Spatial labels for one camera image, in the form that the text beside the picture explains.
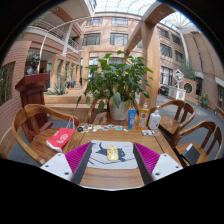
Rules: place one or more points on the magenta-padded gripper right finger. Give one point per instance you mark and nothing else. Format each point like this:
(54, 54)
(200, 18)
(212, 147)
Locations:
(146, 158)

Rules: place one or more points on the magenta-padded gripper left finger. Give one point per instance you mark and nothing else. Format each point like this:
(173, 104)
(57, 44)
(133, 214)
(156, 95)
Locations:
(79, 156)

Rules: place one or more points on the yellow computer mouse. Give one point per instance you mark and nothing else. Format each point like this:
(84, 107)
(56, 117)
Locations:
(112, 153)

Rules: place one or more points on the grey cat-print mouse pad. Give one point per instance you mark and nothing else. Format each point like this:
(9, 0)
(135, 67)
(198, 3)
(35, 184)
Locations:
(128, 160)

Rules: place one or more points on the clear tissue packet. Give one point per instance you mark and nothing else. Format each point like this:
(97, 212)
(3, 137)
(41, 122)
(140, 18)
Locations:
(148, 132)

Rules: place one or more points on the red paper bag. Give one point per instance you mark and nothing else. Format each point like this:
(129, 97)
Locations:
(60, 138)

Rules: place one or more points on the black key fob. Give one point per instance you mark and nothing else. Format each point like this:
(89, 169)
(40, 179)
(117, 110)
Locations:
(80, 128)

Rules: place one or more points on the small cream sticker card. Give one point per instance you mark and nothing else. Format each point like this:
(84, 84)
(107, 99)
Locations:
(97, 127)

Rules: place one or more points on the small printed sticker card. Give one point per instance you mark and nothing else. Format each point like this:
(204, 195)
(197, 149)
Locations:
(105, 128)
(111, 126)

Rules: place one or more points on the white pump bottle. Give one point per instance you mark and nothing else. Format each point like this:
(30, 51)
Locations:
(154, 120)

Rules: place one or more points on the wooden armchair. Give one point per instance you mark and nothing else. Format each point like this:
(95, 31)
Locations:
(208, 126)
(170, 124)
(91, 115)
(23, 123)

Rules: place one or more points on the small blue sticker card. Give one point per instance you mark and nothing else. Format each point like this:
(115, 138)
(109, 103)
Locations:
(118, 127)

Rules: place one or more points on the blue squeeze tube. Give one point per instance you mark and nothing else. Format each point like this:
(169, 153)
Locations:
(132, 119)

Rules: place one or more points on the black notebook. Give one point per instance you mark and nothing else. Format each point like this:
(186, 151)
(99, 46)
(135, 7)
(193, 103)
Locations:
(191, 154)

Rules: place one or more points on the spiky green agave plant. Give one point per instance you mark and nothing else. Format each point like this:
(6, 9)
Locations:
(59, 89)

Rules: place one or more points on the white abstract sculpture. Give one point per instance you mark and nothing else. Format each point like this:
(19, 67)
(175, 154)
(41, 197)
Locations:
(177, 86)

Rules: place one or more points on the dark red wooden lectern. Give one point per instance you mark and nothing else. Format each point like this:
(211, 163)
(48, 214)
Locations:
(33, 93)

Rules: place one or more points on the green plant in white pot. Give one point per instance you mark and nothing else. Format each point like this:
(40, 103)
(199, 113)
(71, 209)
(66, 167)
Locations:
(115, 80)

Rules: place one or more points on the dark bust statue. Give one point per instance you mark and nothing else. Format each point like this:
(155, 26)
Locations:
(33, 65)

